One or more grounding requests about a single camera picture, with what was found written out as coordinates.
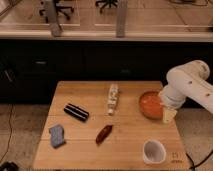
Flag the black floor cable left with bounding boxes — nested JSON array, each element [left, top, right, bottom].
[[0, 103, 14, 164]]

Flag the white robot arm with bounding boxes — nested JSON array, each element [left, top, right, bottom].
[[159, 60, 213, 123]]

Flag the black floor cable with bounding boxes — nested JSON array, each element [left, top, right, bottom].
[[185, 149, 213, 171], [0, 103, 14, 164]]

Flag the black floor cable right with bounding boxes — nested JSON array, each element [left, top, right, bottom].
[[185, 149, 213, 171]]

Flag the orange bowl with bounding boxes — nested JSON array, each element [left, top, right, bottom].
[[139, 91, 163, 120]]

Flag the black office chair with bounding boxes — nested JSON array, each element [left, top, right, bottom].
[[95, 0, 118, 13], [39, 0, 74, 20]]

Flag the grey metal post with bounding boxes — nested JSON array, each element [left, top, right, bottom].
[[116, 0, 128, 38], [44, 0, 62, 37]]

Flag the grey metal post right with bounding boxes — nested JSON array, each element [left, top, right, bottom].
[[116, 0, 128, 38]]

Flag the black office chair left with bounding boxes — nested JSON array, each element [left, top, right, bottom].
[[39, 0, 74, 20]]

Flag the blue sponge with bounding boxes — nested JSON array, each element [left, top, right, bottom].
[[49, 124, 66, 148]]

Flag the black office chair right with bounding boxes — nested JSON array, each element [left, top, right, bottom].
[[95, 0, 118, 13]]

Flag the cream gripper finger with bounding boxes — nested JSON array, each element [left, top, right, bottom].
[[163, 108, 177, 123]]

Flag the black object on floor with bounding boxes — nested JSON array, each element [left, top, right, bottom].
[[0, 162, 19, 171]]

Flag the dark red pepper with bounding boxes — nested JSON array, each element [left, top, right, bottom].
[[96, 125, 113, 145]]

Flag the grey metal post left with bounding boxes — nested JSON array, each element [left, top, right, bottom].
[[44, 0, 62, 37]]

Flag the black striped case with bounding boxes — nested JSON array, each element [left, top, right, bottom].
[[64, 103, 89, 122]]

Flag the white tube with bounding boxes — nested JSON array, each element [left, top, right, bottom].
[[107, 84, 119, 115]]

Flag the white ceramic cup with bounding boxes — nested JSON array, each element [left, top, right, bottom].
[[142, 140, 167, 164]]

